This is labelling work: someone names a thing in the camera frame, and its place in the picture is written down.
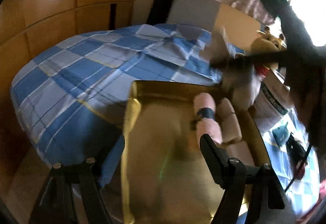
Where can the wooden wardrobe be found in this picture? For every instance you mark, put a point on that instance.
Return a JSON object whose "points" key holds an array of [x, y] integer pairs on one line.
{"points": [[28, 27]]}

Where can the silver metal can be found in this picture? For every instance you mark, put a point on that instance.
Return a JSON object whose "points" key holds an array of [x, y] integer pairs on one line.
{"points": [[273, 101]]}

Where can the yellow bear plush toy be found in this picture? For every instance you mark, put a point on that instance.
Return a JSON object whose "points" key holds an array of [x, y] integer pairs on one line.
{"points": [[266, 42]]}

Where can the pink sock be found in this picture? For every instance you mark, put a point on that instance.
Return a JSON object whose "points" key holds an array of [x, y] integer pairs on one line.
{"points": [[204, 108]]}

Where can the gold metal tray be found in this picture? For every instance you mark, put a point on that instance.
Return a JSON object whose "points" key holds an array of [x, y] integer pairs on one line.
{"points": [[164, 176]]}

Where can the multicolour upholstered headboard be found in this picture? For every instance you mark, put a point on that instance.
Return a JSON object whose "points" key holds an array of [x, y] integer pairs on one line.
{"points": [[209, 15]]}

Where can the window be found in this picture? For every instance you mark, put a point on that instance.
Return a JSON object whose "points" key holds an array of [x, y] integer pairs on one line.
{"points": [[312, 13]]}

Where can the blue plush toy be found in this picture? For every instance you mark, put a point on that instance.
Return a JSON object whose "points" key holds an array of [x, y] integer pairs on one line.
{"points": [[281, 135]]}

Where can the beige rolled cloth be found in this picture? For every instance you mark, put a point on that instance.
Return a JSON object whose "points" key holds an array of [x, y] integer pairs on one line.
{"points": [[230, 128]]}

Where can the blue plaid bed sheet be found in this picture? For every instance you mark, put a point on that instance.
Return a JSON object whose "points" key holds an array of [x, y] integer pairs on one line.
{"points": [[70, 98]]}

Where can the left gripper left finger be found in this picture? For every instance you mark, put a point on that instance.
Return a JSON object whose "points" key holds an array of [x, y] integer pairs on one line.
{"points": [[55, 202]]}

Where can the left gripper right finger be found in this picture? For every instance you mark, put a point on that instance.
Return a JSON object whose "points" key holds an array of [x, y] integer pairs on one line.
{"points": [[267, 200]]}

